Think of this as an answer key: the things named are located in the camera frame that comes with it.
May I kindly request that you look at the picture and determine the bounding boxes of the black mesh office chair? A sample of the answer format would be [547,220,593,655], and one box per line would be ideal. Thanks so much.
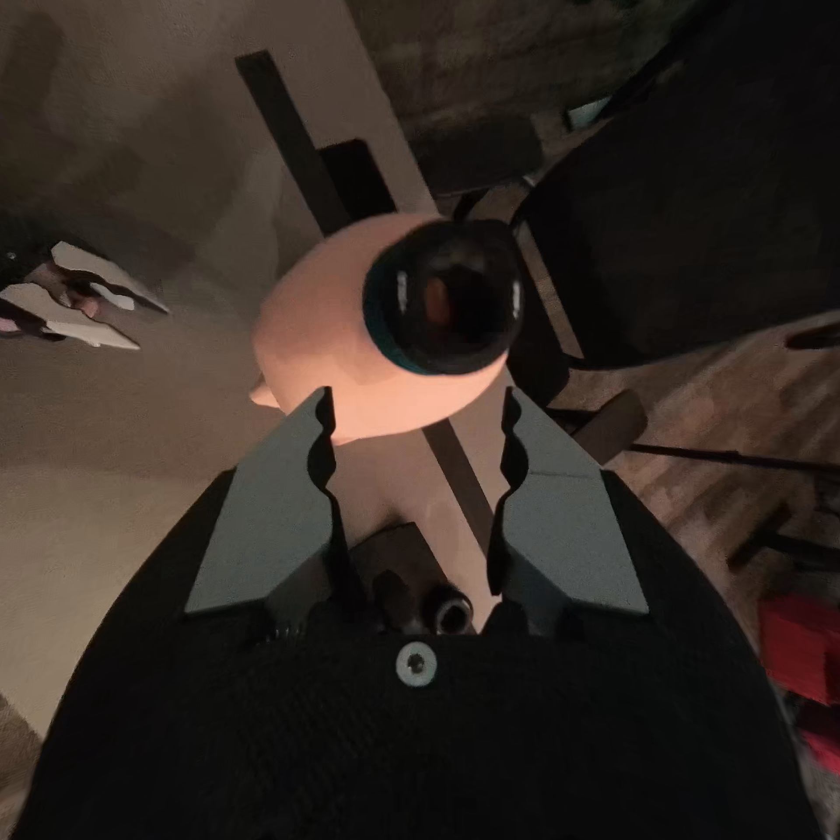
[407,0,840,573]

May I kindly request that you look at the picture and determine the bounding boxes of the teal rubber grip ring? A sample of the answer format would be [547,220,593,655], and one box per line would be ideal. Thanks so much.
[362,220,527,378]

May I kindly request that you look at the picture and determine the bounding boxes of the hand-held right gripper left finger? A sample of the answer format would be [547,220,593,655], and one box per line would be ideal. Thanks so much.
[185,387,350,632]

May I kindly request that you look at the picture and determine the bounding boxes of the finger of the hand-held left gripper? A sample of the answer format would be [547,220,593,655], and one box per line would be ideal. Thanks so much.
[0,283,141,350]
[39,241,169,316]

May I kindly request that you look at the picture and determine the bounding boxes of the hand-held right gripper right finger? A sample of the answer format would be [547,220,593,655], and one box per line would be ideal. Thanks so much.
[487,387,651,632]

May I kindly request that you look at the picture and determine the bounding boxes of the red box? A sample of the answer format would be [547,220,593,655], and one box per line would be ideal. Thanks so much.
[758,594,840,763]

